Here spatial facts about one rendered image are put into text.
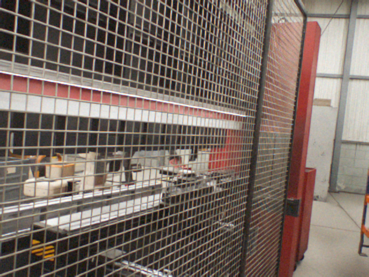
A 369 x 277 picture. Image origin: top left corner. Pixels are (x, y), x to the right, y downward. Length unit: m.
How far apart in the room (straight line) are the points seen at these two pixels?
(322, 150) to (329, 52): 2.99
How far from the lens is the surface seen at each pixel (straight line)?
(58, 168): 3.02
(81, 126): 1.65
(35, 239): 1.30
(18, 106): 1.45
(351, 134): 9.89
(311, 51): 3.33
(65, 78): 1.31
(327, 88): 9.85
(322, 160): 8.01
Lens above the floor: 1.36
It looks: 3 degrees down
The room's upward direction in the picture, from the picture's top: 6 degrees clockwise
